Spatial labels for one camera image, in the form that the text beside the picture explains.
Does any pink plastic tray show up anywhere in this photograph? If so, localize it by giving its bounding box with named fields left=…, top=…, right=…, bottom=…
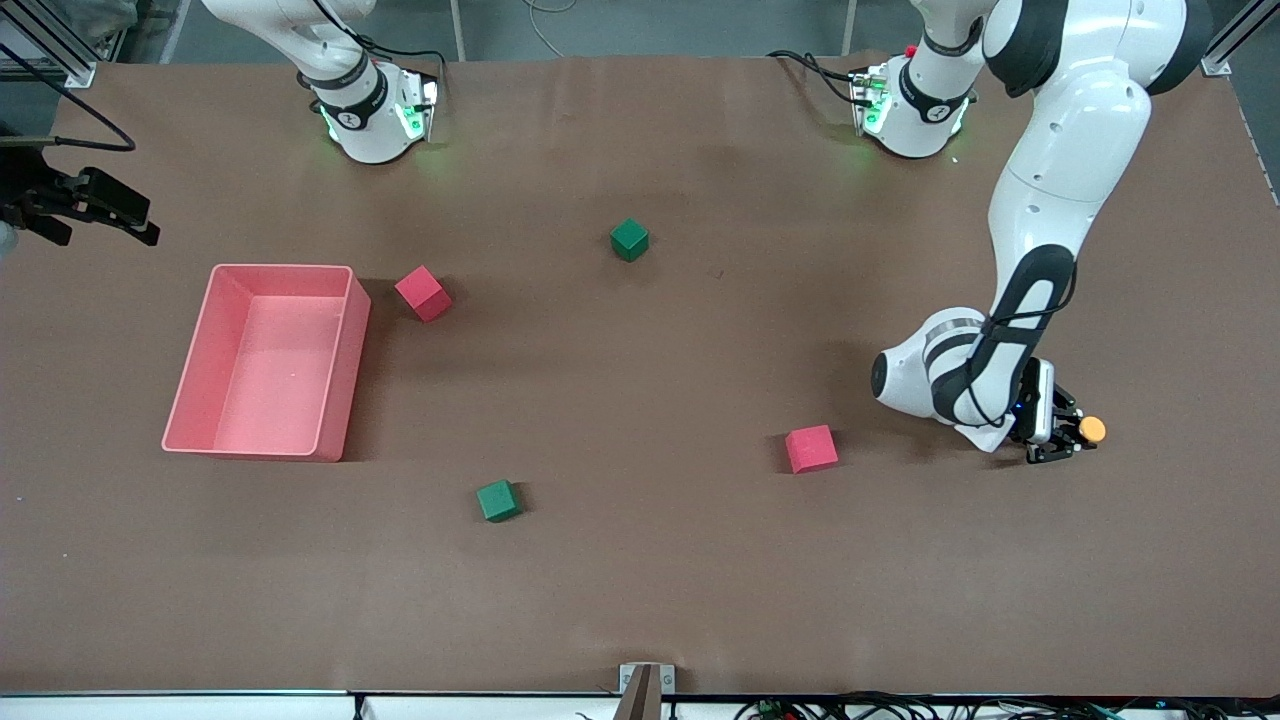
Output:
left=165, top=264, right=372, bottom=463

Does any red cube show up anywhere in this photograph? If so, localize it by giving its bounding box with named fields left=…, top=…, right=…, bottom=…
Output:
left=784, top=424, right=840, bottom=475
left=394, top=265, right=454, bottom=324

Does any green cube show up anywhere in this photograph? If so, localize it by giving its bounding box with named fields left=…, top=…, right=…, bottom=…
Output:
left=610, top=218, right=651, bottom=263
left=476, top=479, right=522, bottom=524

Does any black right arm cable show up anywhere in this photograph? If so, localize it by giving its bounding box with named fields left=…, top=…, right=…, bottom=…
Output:
left=0, top=44, right=137, bottom=154

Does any aluminium frame profile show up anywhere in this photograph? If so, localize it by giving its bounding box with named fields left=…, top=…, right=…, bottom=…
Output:
left=0, top=15, right=96, bottom=89
left=1198, top=0, right=1263, bottom=77

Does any tangled cable bundle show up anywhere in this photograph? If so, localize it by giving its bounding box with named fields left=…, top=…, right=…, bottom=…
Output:
left=735, top=692, right=1280, bottom=720

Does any black right base cable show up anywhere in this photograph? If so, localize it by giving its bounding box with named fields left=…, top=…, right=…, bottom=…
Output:
left=355, top=35, right=451, bottom=101

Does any black base cable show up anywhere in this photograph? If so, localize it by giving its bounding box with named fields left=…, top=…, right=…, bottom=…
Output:
left=765, top=50, right=863, bottom=106
left=355, top=35, right=451, bottom=101

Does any black left base cable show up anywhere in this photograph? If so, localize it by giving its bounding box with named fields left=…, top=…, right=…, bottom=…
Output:
left=765, top=50, right=863, bottom=106

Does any metal table edge bracket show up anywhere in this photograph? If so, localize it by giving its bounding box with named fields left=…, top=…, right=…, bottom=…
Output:
left=618, top=663, right=677, bottom=720

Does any white table edge rail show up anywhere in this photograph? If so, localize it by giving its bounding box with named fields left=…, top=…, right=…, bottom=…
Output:
left=0, top=690, right=741, bottom=720

